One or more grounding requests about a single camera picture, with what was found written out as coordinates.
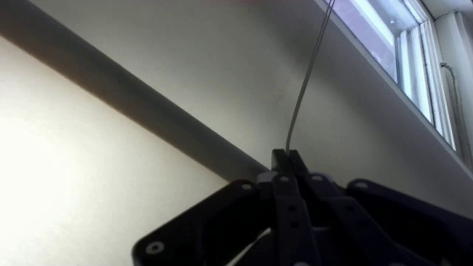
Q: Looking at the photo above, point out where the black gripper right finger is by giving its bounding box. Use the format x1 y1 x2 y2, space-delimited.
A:
285 149 417 266

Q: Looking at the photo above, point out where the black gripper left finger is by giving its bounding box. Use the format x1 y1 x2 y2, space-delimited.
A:
257 149 319 266

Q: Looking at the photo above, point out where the thin blind pull cord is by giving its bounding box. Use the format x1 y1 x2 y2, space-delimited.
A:
285 0 337 152

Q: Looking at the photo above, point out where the white framed window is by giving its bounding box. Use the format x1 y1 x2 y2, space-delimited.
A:
323 0 471 167

